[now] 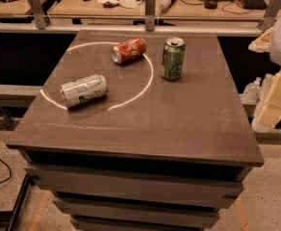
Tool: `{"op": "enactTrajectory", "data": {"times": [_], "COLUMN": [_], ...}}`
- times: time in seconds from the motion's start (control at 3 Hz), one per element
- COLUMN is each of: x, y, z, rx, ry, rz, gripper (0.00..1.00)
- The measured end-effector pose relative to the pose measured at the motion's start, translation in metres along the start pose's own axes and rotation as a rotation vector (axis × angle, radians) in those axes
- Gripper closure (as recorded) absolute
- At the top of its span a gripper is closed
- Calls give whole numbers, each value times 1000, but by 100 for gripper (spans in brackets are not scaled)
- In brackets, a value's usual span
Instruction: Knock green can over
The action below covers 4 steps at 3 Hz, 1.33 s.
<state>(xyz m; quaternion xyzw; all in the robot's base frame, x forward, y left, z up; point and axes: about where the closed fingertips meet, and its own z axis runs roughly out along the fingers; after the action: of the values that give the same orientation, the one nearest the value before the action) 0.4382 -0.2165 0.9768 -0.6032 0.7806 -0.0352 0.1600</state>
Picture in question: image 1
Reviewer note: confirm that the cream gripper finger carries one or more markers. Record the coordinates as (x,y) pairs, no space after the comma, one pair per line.
(270,113)
(261,44)

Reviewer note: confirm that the green soda can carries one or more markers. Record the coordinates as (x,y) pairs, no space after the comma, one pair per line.
(173,57)

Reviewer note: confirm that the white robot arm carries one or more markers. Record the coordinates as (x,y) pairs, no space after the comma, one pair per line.
(275,57)

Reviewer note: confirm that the red soda can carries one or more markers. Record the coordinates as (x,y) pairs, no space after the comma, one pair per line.
(128,50)

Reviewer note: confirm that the silver white soda can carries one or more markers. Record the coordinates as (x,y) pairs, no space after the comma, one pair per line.
(83,90)

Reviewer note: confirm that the clear sanitizer bottle right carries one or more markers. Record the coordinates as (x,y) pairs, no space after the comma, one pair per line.
(266,83)

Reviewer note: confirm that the clear sanitizer bottle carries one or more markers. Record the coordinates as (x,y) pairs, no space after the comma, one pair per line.
(251,91)
(266,83)

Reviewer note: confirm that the clear sanitizer bottle left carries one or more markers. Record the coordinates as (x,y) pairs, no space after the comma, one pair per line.
(251,91)

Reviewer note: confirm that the white power strip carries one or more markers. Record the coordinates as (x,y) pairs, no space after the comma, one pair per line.
(165,5)

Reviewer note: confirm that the brown drawer cabinet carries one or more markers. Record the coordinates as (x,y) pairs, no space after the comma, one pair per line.
(149,155)

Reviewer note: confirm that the white face mask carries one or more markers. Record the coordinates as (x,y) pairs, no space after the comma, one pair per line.
(128,4)

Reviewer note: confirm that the grey metal post right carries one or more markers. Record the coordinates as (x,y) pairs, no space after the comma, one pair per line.
(272,11)

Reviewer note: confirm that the grey metal post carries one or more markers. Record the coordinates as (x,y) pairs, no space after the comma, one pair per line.
(149,15)
(272,11)
(40,17)

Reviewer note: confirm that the grey metal post middle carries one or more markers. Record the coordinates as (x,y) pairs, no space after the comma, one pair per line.
(149,15)

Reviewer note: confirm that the grey metal post left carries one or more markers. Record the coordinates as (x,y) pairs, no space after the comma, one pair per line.
(40,17)

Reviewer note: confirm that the black metal floor frame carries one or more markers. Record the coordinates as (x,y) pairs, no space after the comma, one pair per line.
(8,219)

